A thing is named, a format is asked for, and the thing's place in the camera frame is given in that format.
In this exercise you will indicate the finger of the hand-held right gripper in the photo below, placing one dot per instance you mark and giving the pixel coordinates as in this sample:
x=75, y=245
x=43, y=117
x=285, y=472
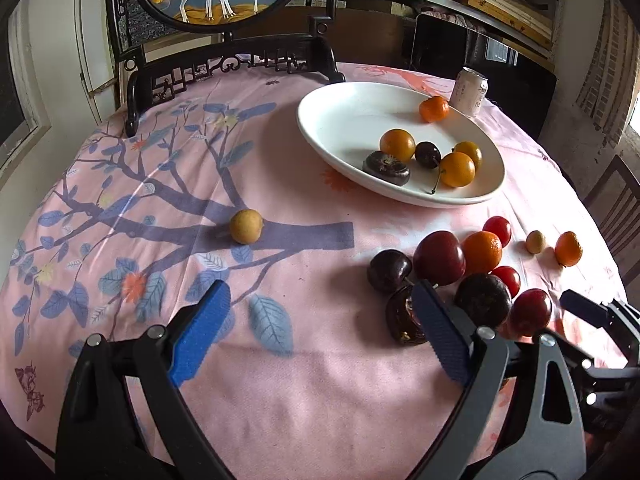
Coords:
x=612, y=385
x=582, y=306

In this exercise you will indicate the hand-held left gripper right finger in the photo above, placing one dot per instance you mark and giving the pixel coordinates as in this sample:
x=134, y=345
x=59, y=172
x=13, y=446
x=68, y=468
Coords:
x=442, y=340

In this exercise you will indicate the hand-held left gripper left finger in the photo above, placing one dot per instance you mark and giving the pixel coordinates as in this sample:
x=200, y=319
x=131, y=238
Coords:
x=200, y=332

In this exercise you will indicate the white oval plate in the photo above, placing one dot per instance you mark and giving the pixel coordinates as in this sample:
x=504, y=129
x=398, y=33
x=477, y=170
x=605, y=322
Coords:
x=350, y=115

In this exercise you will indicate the red round fruit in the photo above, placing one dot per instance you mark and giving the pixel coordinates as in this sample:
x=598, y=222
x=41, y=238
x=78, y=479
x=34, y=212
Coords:
x=530, y=311

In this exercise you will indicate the dark purple round fruit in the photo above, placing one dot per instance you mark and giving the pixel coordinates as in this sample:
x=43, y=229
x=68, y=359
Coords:
x=482, y=300

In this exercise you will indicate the orange kumquat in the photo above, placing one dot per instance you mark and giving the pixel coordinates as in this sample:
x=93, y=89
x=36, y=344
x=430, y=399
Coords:
x=568, y=248

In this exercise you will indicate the small tan longan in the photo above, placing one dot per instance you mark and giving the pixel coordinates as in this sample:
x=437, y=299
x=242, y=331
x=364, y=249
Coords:
x=535, y=241

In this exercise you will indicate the large red plum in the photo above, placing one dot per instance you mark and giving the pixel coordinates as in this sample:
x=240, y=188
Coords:
x=439, y=257

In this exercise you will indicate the dark plum left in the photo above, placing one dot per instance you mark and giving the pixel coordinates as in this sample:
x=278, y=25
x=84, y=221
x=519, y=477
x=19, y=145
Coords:
x=389, y=271

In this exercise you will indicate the orange tangerine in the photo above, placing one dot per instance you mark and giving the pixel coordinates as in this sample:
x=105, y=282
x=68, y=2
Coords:
x=482, y=249

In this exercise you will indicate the brown wooden chair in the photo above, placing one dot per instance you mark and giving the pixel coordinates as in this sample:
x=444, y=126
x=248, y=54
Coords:
x=617, y=200

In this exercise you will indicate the yellow orange round fruit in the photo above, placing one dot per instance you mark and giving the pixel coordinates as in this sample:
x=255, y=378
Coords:
x=397, y=144
x=471, y=151
x=456, y=170

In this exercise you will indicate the dark cherry with stem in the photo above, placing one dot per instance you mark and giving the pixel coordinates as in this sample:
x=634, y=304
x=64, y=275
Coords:
x=427, y=154

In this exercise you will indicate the small tangerine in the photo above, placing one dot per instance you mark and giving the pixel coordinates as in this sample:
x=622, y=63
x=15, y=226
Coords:
x=433, y=109

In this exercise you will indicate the white drink can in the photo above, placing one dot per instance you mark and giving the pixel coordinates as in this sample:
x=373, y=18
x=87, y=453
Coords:
x=468, y=91

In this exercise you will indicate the black panel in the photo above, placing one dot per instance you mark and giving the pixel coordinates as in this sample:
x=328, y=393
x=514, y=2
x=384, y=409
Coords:
x=440, y=45

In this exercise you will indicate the stack of wooden planks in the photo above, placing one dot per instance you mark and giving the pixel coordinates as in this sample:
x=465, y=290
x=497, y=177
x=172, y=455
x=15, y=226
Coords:
x=510, y=7

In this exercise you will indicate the white window frame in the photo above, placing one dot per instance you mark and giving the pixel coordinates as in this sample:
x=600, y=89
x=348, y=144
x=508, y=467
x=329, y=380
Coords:
x=22, y=110

